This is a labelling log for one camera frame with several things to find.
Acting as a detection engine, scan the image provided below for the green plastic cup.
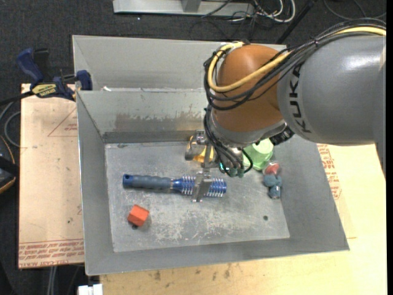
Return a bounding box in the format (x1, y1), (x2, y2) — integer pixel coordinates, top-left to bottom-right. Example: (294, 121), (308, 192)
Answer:
(241, 138), (274, 171)

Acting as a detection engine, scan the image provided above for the red and clear small object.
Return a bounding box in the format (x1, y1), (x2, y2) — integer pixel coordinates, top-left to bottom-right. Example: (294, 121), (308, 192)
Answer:
(264, 160), (281, 176)

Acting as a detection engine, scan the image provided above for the brown cardboard board, red print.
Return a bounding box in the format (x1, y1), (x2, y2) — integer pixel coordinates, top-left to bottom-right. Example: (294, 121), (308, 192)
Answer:
(17, 82), (359, 270)

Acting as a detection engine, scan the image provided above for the orange-red block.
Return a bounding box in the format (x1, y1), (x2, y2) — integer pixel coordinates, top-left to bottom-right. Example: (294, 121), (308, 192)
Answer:
(126, 204), (150, 227)

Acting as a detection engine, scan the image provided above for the grey metal bin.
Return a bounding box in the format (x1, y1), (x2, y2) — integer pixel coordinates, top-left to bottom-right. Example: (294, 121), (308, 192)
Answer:
(72, 34), (351, 277)

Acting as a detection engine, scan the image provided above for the blue-grey toy animal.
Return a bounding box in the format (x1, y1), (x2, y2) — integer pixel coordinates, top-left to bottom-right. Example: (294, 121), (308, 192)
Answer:
(262, 173), (283, 200)

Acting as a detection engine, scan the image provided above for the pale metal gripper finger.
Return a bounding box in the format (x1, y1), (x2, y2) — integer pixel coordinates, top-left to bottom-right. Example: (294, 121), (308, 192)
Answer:
(196, 164), (213, 181)
(190, 178), (213, 203)

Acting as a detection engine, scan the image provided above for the blue ribbed roller tool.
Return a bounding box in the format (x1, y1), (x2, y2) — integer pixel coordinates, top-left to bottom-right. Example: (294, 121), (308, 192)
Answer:
(122, 173), (228, 199)

